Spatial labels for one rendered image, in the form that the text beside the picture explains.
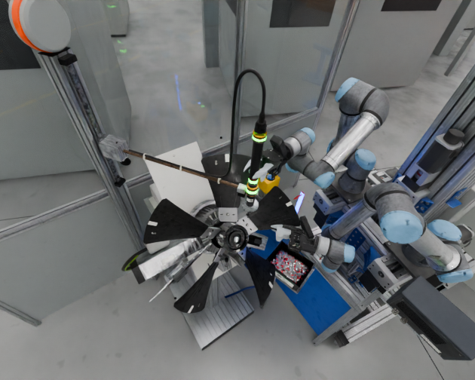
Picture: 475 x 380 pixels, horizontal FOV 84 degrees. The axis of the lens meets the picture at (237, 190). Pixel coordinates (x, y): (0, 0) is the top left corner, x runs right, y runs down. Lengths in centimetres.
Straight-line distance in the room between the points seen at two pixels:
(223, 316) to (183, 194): 116
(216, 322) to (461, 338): 149
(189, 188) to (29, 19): 80
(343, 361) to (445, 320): 124
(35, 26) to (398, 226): 126
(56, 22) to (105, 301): 193
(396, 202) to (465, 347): 52
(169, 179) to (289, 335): 153
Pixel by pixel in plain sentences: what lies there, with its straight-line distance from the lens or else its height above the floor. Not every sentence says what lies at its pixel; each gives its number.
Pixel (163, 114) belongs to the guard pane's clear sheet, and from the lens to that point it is 151.
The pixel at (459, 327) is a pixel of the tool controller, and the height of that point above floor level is 124.
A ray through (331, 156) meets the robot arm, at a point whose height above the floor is 149.
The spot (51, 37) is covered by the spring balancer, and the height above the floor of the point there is 185.
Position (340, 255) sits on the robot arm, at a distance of 121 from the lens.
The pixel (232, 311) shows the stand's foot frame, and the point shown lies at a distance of 219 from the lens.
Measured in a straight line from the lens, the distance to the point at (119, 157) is 122.
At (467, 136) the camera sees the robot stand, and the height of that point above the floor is 156.
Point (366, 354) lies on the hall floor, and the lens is 245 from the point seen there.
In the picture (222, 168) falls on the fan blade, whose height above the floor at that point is 140.
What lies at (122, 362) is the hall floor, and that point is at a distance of 231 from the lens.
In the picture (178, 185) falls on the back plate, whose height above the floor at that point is 124.
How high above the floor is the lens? 218
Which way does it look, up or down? 49 degrees down
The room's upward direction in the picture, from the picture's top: 4 degrees clockwise
